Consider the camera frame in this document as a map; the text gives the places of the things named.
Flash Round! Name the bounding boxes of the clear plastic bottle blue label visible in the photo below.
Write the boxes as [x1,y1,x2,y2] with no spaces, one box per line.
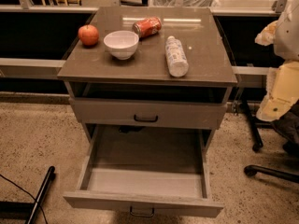
[165,36,189,77]

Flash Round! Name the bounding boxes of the white bowl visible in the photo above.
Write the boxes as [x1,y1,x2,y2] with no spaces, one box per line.
[104,31,139,60]

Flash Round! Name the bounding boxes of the red apple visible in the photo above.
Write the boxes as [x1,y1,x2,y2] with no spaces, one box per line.
[78,25,99,46]

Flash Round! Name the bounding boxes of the black office chair base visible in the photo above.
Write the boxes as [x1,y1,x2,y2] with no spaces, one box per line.
[240,99,299,183]

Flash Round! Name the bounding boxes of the black stand leg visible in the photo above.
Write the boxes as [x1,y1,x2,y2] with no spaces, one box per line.
[0,165,57,224]

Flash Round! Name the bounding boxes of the black floor cable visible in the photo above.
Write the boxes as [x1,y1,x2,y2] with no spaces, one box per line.
[0,174,50,224]

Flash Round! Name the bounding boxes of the open grey middle drawer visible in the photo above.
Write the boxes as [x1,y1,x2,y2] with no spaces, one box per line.
[64,125,223,217]

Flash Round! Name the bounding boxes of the grey drawer cabinet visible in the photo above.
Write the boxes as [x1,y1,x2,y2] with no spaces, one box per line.
[58,7,236,140]

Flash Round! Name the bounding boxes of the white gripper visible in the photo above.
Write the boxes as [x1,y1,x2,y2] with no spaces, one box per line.
[256,61,299,121]

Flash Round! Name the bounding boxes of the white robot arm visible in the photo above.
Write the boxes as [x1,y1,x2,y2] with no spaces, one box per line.
[255,0,299,121]

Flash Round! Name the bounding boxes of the closed grey top drawer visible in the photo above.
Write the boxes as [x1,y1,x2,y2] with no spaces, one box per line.
[69,98,227,130]

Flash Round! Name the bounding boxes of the red soda can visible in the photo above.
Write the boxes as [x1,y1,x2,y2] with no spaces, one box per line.
[132,17,162,38]

